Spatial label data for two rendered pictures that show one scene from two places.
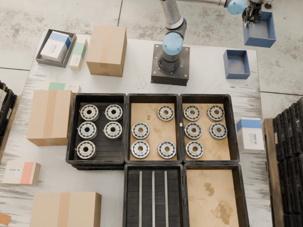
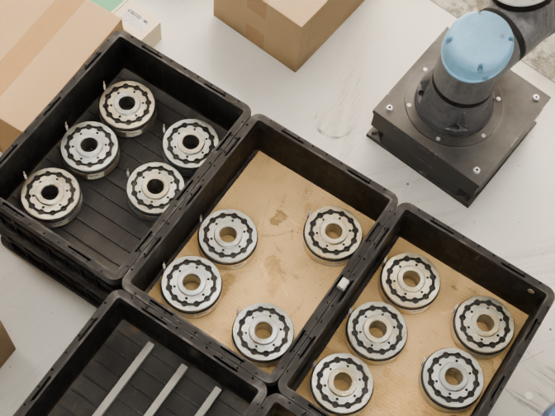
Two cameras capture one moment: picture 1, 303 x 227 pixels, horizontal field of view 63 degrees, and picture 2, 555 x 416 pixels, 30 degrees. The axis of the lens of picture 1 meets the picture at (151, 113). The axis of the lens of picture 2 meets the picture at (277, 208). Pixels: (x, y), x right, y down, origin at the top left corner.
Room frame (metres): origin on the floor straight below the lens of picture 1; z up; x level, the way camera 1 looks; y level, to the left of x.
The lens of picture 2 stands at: (-0.13, -0.39, 2.49)
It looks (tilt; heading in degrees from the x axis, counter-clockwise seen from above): 64 degrees down; 31
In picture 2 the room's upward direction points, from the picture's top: 8 degrees clockwise
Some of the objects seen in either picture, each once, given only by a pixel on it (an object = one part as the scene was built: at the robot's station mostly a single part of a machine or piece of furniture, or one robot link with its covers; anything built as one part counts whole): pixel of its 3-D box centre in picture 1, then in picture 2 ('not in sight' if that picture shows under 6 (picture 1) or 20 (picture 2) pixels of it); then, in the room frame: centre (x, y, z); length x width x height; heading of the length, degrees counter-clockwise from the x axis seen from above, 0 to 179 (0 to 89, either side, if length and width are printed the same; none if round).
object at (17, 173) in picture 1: (22, 173); not in sight; (0.17, 0.70, 0.74); 0.16 x 0.12 x 0.07; 93
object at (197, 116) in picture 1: (192, 112); (410, 280); (0.58, -0.24, 0.86); 0.10 x 0.10 x 0.01
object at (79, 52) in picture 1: (79, 53); not in sight; (1.01, 0.54, 0.73); 0.24 x 0.06 x 0.06; 177
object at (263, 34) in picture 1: (258, 28); not in sight; (1.04, -0.57, 1.10); 0.20 x 0.15 x 0.07; 0
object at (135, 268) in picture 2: (153, 126); (263, 243); (0.45, -0.02, 0.92); 0.40 x 0.30 x 0.02; 5
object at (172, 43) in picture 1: (172, 46); (475, 54); (0.96, -0.09, 0.97); 0.13 x 0.12 x 0.14; 171
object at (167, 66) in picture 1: (169, 57); (458, 90); (0.96, -0.09, 0.85); 0.15 x 0.15 x 0.10
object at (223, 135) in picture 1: (218, 130); (453, 377); (0.49, -0.39, 0.86); 0.10 x 0.10 x 0.01
